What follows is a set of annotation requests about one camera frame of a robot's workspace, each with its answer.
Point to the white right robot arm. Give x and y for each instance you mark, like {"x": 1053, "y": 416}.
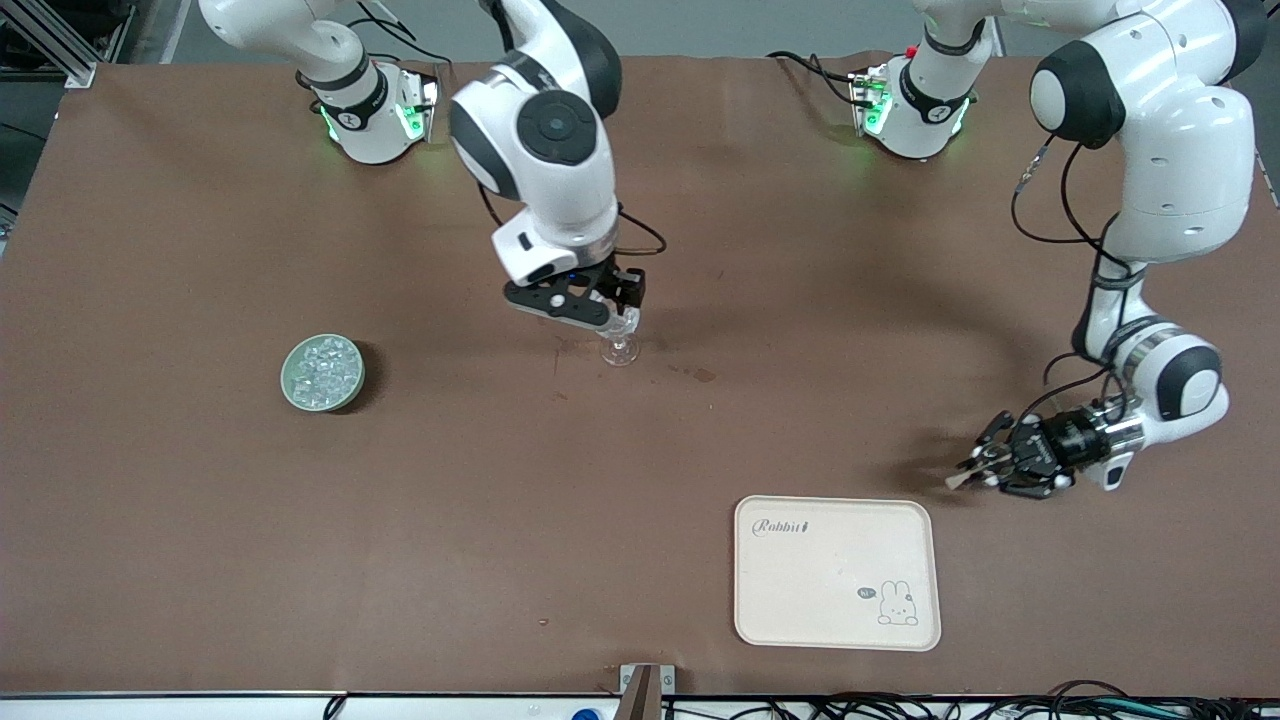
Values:
{"x": 560, "y": 190}

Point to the pile of clear ice cubes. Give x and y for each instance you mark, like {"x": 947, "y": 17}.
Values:
{"x": 325, "y": 370}

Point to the green round bowl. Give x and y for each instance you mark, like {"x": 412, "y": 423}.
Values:
{"x": 291, "y": 385}

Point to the cream rabbit print tray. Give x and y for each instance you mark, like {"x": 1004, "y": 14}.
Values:
{"x": 830, "y": 570}

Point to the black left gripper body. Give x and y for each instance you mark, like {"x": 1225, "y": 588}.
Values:
{"x": 1046, "y": 449}

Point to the clear wine glass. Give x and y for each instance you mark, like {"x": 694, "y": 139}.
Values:
{"x": 620, "y": 352}

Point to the brown table mat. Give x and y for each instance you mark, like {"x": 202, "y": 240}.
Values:
{"x": 400, "y": 550}

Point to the brown upright bar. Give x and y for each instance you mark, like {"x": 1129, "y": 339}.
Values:
{"x": 640, "y": 700}

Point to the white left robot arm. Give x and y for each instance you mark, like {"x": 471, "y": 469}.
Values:
{"x": 1180, "y": 150}

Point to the aluminium frame profile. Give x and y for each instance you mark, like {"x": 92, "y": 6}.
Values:
{"x": 45, "y": 35}

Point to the grey metal bracket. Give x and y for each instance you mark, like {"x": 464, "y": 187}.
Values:
{"x": 668, "y": 680}

